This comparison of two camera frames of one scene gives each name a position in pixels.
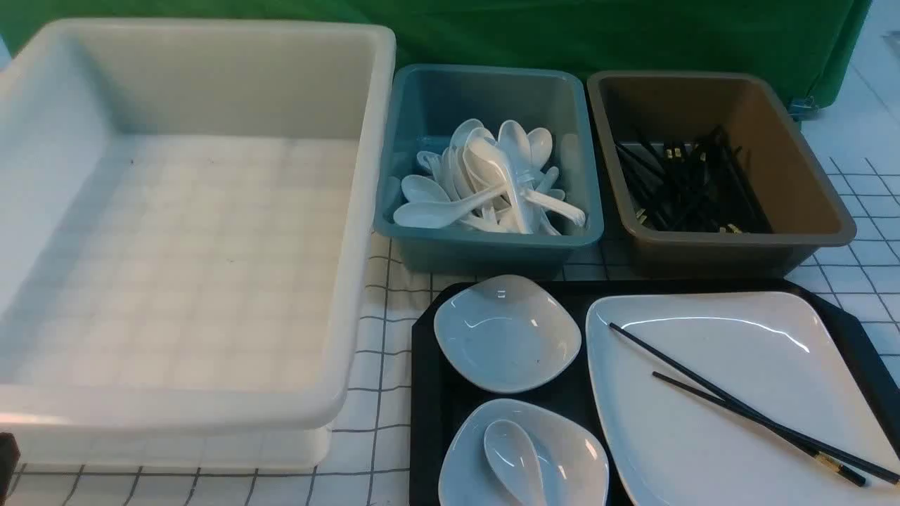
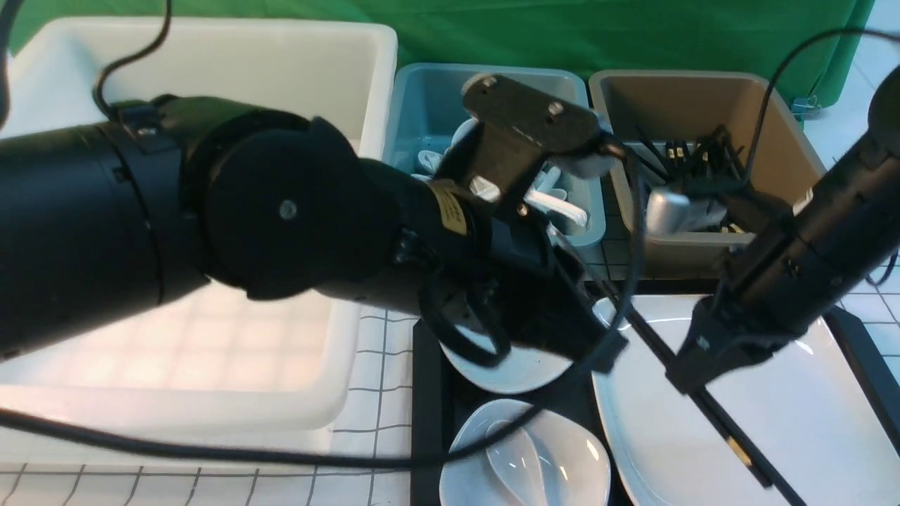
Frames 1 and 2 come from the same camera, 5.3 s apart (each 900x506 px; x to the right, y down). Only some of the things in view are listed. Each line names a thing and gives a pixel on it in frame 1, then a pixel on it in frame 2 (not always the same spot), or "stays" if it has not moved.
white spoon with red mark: [515, 462] stays
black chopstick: [853, 475] -> [718, 424]
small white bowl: [573, 471] stays
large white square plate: [773, 352] stays
